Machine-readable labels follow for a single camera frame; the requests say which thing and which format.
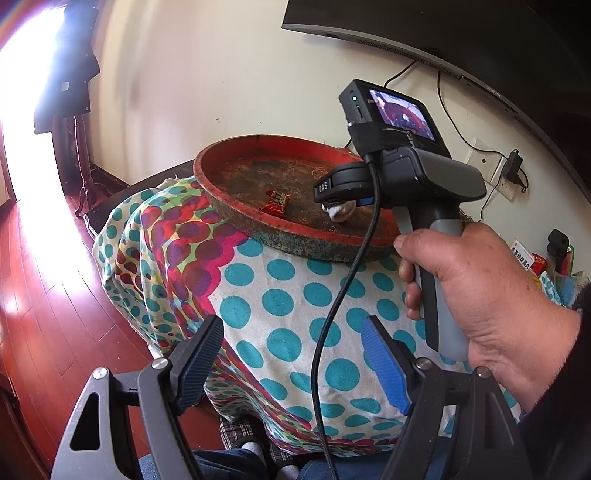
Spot yellow medicine box with smile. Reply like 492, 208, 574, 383
510, 238, 535, 270

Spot red candy wrapper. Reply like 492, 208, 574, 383
259, 189, 290, 218

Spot person's right hand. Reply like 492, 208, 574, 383
394, 223, 581, 411

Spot black power adapter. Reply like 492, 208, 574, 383
501, 149, 529, 193

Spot polka dot tablecloth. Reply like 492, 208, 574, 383
91, 177, 523, 458

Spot person's jeans leg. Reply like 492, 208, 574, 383
138, 442, 454, 480

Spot round red tray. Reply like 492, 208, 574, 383
192, 133, 403, 264

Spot small red snack packet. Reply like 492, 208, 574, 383
530, 253, 548, 277

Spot clear plastic bag of items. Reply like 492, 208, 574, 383
539, 271, 590, 308

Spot dark hanging clothes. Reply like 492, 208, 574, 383
33, 1, 100, 134

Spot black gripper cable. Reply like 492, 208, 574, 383
309, 154, 382, 480

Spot white wall socket plate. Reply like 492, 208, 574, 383
466, 137, 518, 201

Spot small camera monitor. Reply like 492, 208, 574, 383
339, 79, 451, 158

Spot television power cable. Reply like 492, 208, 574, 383
382, 59, 509, 160

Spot wall-mounted black television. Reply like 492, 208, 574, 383
283, 0, 590, 194

